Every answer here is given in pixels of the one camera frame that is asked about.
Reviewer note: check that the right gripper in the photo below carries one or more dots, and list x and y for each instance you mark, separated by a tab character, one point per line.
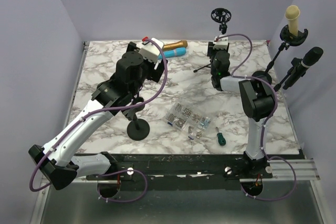
210	50

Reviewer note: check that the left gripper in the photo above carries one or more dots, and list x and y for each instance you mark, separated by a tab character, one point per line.
155	74

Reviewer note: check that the blue microphone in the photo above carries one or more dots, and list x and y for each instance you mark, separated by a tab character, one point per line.
175	52

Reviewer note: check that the gold microphone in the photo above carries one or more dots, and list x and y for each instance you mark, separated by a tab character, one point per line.
174	45

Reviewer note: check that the black tripod microphone stand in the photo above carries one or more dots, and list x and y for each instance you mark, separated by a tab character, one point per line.
221	16

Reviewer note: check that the black round-base clip stand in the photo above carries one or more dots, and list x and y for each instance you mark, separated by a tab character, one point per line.
138	129

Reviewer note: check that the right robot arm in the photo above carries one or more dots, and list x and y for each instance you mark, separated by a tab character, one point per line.
259	102

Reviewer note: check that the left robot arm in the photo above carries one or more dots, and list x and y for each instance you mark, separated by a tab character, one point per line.
57	159

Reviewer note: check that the cream microphone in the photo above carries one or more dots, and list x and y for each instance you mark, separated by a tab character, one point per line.
292	15

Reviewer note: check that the black microphone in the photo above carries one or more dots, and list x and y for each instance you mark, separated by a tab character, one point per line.
300	66

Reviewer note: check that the clear plastic screw box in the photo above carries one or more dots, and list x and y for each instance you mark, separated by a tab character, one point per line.
189	120

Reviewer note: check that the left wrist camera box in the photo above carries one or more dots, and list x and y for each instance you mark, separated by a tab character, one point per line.
149	51

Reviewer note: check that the black shock-mount round-base stand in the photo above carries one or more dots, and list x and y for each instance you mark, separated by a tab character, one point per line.
288	40

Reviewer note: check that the green handled screwdriver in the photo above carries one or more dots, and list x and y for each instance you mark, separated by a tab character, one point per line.
220	138

